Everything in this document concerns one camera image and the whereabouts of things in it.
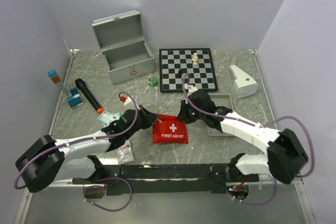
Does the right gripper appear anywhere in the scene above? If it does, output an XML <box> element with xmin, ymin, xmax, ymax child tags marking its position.
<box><xmin>176</xmin><ymin>99</ymin><xmax>205</xmax><ymax>124</ymax></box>

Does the red first aid kit pouch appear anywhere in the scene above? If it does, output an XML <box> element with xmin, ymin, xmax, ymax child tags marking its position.
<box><xmin>152</xmin><ymin>114</ymin><xmax>188</xmax><ymax>144</ymax></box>

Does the metal first aid case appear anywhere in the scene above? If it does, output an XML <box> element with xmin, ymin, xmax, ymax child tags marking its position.
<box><xmin>91</xmin><ymin>10</ymin><xmax>156</xmax><ymax>85</ymax></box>

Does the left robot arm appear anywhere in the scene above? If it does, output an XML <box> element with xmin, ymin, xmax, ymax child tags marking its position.
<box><xmin>15</xmin><ymin>106</ymin><xmax>158</xmax><ymax>193</ymax></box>

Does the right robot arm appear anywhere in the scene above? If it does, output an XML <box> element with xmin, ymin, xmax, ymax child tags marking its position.
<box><xmin>177</xmin><ymin>84</ymin><xmax>309</xmax><ymax>184</ymax></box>

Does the green plastic clip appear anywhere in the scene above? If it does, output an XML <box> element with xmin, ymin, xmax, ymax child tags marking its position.
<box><xmin>149</xmin><ymin>77</ymin><xmax>157</xmax><ymax>87</ymax></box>

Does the grey plastic tray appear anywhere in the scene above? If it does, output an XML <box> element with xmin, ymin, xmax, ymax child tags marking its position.
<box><xmin>207</xmin><ymin>93</ymin><xmax>234</xmax><ymax>137</ymax></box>

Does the teal striped wipe packet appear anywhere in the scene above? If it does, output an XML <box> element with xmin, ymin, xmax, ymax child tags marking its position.
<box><xmin>98</xmin><ymin>111</ymin><xmax>122</xmax><ymax>127</ymax></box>

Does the white gauze pad packet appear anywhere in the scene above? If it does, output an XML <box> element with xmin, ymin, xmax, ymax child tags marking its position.
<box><xmin>117</xmin><ymin>140</ymin><xmax>134</xmax><ymax>165</ymax></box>

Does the black grey chessboard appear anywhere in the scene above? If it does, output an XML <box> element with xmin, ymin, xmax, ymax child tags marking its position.
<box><xmin>159</xmin><ymin>48</ymin><xmax>218</xmax><ymax>93</ymax></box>

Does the white plastic wedge housing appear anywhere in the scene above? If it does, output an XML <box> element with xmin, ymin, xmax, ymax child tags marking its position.
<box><xmin>230</xmin><ymin>65</ymin><xmax>258</xmax><ymax>99</ymax></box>

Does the toy brick tower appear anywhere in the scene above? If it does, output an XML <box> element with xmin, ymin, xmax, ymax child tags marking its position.
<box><xmin>47</xmin><ymin>69</ymin><xmax>83</xmax><ymax>109</ymax></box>

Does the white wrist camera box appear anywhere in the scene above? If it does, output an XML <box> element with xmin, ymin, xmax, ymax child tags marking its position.
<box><xmin>124</xmin><ymin>93</ymin><xmax>138</xmax><ymax>106</ymax></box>

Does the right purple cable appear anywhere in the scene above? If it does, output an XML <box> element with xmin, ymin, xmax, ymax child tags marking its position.
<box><xmin>182</xmin><ymin>73</ymin><xmax>316</xmax><ymax>206</ymax></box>

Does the purple cable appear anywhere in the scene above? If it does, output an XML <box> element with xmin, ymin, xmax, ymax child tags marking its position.
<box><xmin>14</xmin><ymin>92</ymin><xmax>139</xmax><ymax>211</ymax></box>
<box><xmin>182</xmin><ymin>73</ymin><xmax>316</xmax><ymax>206</ymax></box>

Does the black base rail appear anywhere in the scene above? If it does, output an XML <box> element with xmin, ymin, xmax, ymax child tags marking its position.
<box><xmin>72</xmin><ymin>163</ymin><xmax>259</xmax><ymax>196</ymax></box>

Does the black microphone orange ring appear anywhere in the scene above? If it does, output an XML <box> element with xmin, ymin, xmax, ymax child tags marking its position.
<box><xmin>75</xmin><ymin>78</ymin><xmax>104</xmax><ymax>114</ymax></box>

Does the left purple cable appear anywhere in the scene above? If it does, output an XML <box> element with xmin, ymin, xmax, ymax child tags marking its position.
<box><xmin>14</xmin><ymin>92</ymin><xmax>139</xmax><ymax>211</ymax></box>

